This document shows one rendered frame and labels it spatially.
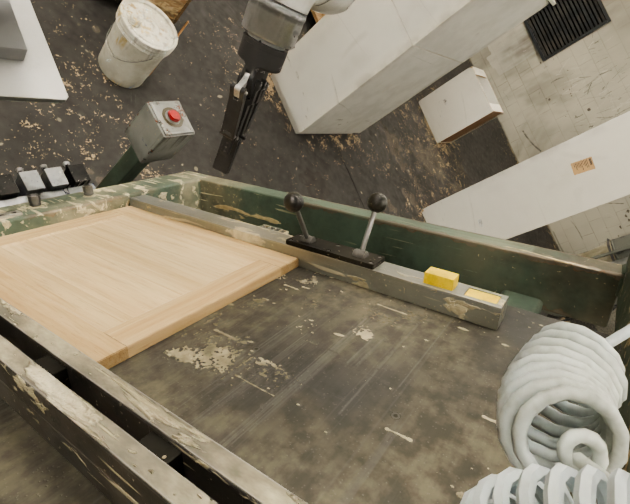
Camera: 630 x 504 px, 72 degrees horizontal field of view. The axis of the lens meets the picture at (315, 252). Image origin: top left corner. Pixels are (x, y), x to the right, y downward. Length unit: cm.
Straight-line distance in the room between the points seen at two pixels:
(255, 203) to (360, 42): 205
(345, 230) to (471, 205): 332
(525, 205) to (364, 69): 195
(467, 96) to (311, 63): 266
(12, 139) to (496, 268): 201
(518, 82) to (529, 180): 474
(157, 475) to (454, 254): 75
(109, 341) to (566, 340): 54
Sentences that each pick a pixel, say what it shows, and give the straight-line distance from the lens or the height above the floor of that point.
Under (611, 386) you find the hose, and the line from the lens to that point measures 32.
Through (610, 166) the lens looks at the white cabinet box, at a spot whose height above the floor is 158.
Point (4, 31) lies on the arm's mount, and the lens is 156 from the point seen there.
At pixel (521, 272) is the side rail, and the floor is 165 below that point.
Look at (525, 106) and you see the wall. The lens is 871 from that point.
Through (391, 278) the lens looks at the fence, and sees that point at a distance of 76.
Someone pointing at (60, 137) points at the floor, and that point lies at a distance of 240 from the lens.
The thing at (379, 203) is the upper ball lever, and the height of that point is 154.
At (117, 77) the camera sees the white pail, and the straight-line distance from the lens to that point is 268.
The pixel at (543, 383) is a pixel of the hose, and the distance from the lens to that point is 27.
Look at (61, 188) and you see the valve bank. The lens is 140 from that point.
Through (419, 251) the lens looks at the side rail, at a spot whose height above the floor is 147.
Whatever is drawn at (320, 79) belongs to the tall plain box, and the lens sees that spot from 328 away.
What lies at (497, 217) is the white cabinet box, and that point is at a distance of 428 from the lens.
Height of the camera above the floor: 193
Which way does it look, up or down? 40 degrees down
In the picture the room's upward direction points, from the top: 64 degrees clockwise
